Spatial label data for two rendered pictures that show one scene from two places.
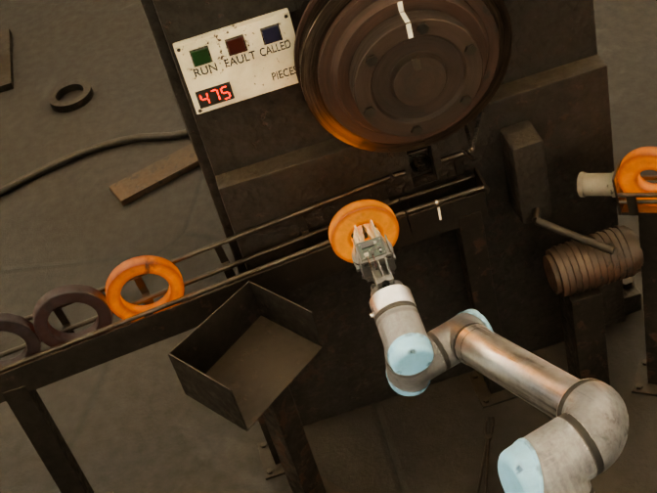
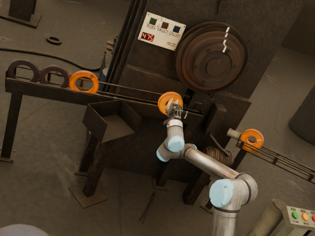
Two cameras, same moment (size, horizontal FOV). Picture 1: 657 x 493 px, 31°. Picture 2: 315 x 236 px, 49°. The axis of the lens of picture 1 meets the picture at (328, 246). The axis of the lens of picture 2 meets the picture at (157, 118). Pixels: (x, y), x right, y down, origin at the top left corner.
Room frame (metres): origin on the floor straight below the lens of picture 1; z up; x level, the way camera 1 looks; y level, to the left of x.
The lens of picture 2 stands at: (0.12, 0.53, 1.78)
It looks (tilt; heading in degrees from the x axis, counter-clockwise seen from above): 29 degrees down; 343
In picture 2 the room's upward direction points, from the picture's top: 24 degrees clockwise
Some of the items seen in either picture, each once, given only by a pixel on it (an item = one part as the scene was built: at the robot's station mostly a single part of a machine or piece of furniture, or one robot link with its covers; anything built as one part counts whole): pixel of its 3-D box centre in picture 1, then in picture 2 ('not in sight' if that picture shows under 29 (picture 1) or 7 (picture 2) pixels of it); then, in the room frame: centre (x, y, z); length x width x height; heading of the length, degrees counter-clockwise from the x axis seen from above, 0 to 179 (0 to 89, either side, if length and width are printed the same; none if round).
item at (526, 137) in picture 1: (525, 172); (213, 120); (2.20, -0.51, 0.68); 0.11 x 0.08 x 0.24; 3
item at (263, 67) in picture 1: (240, 62); (161, 32); (2.27, 0.07, 1.15); 0.26 x 0.02 x 0.18; 93
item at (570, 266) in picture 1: (597, 318); (206, 177); (2.06, -0.61, 0.27); 0.22 x 0.13 x 0.53; 93
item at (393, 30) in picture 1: (416, 75); (214, 65); (2.08, -0.28, 1.11); 0.28 x 0.06 x 0.28; 93
